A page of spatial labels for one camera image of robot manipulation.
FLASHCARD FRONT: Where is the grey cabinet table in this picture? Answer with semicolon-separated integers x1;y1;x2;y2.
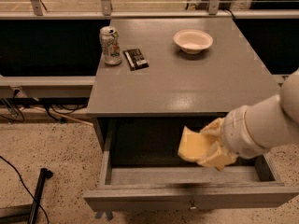
88;18;279;142

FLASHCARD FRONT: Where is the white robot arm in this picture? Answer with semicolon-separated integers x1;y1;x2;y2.
197;71;299;170

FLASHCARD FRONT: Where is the black cable bundle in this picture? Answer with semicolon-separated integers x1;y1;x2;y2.
0;89;89;123

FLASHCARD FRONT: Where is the silver soda can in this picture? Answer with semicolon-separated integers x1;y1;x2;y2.
99;26;121;65

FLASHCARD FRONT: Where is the yellow sponge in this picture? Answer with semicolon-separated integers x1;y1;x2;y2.
178;127;217;162

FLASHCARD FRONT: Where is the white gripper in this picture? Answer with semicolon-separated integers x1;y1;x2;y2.
196;105;270;172

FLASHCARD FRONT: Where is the white paper bowl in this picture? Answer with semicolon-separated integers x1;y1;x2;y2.
173;29;213;54

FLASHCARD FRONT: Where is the grey low beam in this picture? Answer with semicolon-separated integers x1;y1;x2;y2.
0;76;95;98

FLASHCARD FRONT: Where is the black snack packet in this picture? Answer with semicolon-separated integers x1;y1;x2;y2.
123;49;149;71

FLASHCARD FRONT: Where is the open grey top drawer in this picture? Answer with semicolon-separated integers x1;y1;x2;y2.
83;119;299;212

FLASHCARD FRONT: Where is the black floor cable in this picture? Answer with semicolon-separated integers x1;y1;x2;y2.
0;155;50;224

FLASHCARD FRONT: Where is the metal drawer knob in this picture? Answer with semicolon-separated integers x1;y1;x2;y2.
189;201;198;210

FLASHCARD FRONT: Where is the grey metal railing frame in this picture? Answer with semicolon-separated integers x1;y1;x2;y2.
0;0;299;20

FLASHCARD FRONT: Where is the black stand leg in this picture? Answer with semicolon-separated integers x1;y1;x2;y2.
0;167;54;224

